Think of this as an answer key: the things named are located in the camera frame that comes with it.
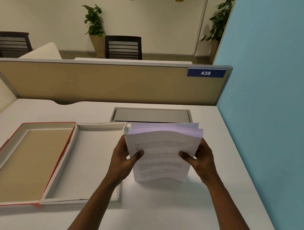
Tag person's left hand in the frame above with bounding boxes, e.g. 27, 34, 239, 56
104, 134, 146, 190

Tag person's right hand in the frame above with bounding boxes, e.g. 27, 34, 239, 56
176, 136, 222, 186

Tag white cardboard box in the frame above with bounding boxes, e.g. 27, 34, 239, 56
38, 117, 128, 209

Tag stack of printed paper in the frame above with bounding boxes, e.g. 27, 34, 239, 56
122, 118, 205, 186

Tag red box lid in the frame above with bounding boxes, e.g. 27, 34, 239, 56
0, 117, 77, 213

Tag person's left forearm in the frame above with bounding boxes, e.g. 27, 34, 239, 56
64, 170, 124, 230

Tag person's right forearm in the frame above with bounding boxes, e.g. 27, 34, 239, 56
201, 177, 266, 230

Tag beige desk partition panel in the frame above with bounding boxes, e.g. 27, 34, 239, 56
0, 52, 233, 113

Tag blue number sign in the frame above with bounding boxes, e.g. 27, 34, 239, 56
186, 67, 227, 79

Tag white office desk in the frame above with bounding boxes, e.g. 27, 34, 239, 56
74, 54, 193, 68

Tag black mesh office chair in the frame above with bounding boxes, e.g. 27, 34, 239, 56
104, 35, 144, 61
0, 31, 34, 60

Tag small potted green plant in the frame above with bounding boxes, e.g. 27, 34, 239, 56
79, 3, 109, 59

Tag large potted green plant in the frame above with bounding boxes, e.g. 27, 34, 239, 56
199, 0, 235, 65

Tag grey desk cable cover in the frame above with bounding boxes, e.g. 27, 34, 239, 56
109, 105, 193, 127

